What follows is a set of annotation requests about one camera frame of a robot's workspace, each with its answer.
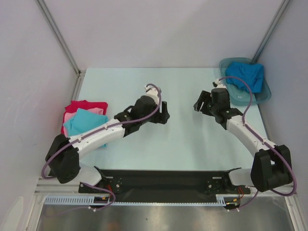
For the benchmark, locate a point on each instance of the light blue t-shirt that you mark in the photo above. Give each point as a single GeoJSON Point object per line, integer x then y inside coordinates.
{"type": "Point", "coordinates": [84, 121]}

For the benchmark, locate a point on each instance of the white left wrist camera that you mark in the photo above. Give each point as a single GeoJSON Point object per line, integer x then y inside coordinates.
{"type": "Point", "coordinates": [152, 92]}

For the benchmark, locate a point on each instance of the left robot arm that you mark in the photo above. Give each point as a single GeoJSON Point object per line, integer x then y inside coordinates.
{"type": "Point", "coordinates": [65, 153]}

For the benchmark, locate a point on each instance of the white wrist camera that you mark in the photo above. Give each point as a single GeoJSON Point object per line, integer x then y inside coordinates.
{"type": "Point", "coordinates": [152, 92]}
{"type": "Point", "coordinates": [218, 84]}

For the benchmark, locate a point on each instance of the pink folded t-shirt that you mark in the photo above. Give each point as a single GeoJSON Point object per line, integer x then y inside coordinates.
{"type": "Point", "coordinates": [68, 115]}

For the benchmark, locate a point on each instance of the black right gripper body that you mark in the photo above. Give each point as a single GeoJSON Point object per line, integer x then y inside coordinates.
{"type": "Point", "coordinates": [205, 103]}

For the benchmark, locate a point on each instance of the light blue cable duct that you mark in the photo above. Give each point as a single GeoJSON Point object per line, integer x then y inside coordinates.
{"type": "Point", "coordinates": [77, 200]}

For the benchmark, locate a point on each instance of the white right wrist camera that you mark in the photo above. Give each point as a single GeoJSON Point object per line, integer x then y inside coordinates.
{"type": "Point", "coordinates": [218, 84]}

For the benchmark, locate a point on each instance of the dark blue crumpled t-shirt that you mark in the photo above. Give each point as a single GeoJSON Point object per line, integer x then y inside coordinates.
{"type": "Point", "coordinates": [251, 74]}

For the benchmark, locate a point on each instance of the translucent blue plastic bin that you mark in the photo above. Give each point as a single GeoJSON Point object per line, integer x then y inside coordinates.
{"type": "Point", "coordinates": [239, 94]}

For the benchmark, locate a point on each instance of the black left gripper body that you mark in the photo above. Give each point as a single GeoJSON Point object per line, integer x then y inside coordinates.
{"type": "Point", "coordinates": [154, 108]}

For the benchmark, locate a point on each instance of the aluminium frame rail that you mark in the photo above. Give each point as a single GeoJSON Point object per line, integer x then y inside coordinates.
{"type": "Point", "coordinates": [56, 189]}

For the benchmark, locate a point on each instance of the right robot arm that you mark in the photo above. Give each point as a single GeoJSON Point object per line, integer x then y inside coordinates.
{"type": "Point", "coordinates": [271, 167]}

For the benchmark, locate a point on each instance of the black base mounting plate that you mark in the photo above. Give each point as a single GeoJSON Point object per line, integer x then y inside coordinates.
{"type": "Point", "coordinates": [154, 186]}

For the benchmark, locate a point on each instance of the red folded t-shirt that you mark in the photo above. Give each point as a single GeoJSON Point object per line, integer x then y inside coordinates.
{"type": "Point", "coordinates": [83, 104]}

